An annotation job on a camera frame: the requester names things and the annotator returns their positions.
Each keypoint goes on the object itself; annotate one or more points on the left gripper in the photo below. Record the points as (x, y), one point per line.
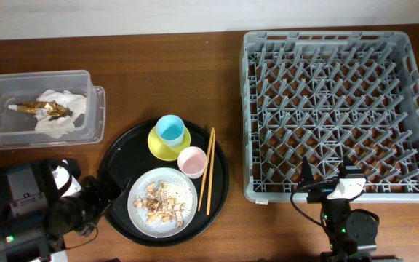
(105, 193)

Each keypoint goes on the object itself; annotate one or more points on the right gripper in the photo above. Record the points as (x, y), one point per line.
(323, 194)

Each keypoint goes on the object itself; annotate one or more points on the blue plastic cup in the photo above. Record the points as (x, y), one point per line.
(170, 129)

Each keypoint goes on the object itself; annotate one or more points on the pink plastic cup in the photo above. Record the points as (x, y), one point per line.
(192, 162)

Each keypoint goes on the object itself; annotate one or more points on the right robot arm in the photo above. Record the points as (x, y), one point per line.
(351, 233)

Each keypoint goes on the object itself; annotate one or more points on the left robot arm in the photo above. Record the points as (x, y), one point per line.
(39, 234)

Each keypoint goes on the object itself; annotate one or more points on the grey dishwasher rack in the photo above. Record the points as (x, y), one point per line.
(326, 95)

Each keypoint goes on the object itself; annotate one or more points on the grey plate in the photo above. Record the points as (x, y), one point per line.
(158, 230)

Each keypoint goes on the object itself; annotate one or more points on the round black tray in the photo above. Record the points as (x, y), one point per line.
(128, 158)

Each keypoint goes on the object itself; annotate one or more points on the food scraps and rice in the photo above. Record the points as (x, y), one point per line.
(165, 202)

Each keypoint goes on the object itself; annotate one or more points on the yellow plastic bowl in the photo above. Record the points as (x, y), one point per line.
(163, 152)

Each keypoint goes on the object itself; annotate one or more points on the black rectangular bin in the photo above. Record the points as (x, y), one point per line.
(26, 188)

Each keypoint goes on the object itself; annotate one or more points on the clear plastic bin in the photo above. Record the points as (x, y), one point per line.
(84, 122)

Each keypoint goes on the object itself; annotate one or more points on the right wooden chopstick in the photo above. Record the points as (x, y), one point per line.
(211, 168)

